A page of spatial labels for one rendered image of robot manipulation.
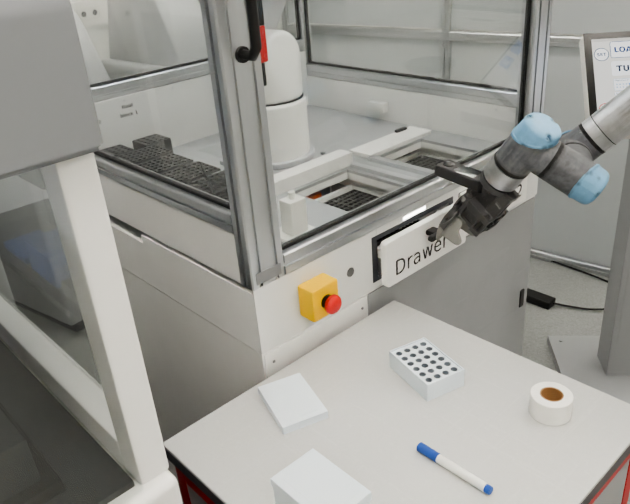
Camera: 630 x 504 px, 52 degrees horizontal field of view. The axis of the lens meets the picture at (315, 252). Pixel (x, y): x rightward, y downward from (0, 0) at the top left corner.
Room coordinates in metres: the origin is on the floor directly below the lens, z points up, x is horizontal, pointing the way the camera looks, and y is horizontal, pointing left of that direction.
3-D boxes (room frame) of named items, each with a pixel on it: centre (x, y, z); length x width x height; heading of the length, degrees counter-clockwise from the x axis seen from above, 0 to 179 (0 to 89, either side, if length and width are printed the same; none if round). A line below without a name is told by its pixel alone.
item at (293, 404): (0.94, 0.07, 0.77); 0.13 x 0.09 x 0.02; 23
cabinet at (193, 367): (1.75, 0.04, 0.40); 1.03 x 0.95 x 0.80; 131
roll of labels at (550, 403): (0.87, -0.38, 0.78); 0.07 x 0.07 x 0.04
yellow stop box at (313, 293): (1.12, 0.00, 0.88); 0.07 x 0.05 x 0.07; 131
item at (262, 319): (1.74, 0.05, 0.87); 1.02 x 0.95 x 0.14; 131
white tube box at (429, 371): (0.99, -0.19, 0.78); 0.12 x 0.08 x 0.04; 25
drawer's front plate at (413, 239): (1.33, -0.26, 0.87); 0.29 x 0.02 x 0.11; 131
